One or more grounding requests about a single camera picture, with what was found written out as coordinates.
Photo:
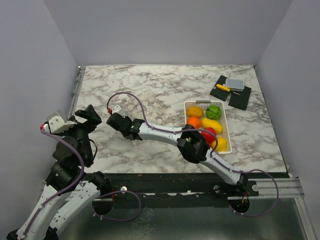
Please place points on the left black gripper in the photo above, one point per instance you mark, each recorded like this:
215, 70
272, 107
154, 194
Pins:
89, 114

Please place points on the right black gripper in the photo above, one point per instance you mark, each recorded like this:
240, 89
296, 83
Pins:
127, 118

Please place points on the clear zip top bag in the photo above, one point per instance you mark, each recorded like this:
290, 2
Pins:
154, 111

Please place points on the orange toy fruit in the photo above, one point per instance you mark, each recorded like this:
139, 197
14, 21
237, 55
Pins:
194, 121

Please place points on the red toy apple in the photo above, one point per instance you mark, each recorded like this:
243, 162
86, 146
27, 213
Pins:
210, 135

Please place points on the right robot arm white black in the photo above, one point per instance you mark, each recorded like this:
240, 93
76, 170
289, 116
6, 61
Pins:
190, 142

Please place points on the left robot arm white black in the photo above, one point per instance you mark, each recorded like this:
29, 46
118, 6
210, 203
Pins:
53, 211

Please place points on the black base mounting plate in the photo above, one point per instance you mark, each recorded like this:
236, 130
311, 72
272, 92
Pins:
172, 190

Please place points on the orange yellow toy potato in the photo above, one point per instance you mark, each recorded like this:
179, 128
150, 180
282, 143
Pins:
195, 111

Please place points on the yellow toy mango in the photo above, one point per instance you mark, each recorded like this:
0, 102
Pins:
206, 123

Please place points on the white perforated plastic basket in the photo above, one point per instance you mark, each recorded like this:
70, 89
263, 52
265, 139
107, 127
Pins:
204, 104

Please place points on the dark green toy melon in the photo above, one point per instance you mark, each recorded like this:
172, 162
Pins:
213, 112

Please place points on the yellow toy lemon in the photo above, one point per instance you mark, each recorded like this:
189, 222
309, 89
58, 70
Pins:
221, 146

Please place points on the black foam block left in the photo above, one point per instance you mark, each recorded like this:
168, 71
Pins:
220, 93

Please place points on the black foam block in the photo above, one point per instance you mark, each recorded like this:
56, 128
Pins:
220, 93
240, 99

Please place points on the black foam block right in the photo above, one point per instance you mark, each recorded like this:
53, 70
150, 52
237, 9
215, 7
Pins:
240, 99

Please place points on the grey lidded plastic box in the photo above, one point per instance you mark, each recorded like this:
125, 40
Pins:
235, 84

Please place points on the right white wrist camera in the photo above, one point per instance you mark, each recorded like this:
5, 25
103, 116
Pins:
117, 109

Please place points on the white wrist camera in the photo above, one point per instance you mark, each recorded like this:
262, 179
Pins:
117, 109
57, 123

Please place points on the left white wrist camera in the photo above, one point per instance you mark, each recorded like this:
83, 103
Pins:
57, 123

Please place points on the aluminium rail left edge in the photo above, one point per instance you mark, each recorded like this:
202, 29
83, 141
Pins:
72, 100

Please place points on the aluminium rail frame front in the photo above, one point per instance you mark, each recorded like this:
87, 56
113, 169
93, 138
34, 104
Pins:
265, 187

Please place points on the yellow handled knife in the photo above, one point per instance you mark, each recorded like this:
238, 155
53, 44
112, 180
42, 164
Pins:
226, 89

